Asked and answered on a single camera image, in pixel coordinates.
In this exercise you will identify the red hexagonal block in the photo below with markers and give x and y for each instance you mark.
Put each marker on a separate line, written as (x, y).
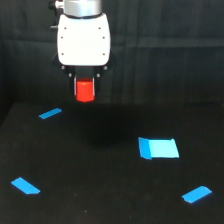
(85, 91)

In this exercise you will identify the light blue tape patch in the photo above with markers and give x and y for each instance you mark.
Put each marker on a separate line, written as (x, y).
(150, 149)

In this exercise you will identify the blue tape strip bottom right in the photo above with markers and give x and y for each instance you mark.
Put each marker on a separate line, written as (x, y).
(196, 194)

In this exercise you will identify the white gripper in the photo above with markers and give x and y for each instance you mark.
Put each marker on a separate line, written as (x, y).
(83, 42)

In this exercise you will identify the blue tape strip bottom left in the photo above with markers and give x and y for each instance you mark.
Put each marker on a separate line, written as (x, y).
(25, 186)

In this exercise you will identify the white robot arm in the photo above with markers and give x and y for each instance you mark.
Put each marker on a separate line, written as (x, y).
(81, 9)

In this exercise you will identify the blue tape strip top left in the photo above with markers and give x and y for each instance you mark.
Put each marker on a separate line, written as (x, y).
(50, 113)

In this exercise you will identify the blue tape strip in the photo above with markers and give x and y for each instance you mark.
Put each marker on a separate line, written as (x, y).
(25, 186)
(196, 194)
(50, 113)

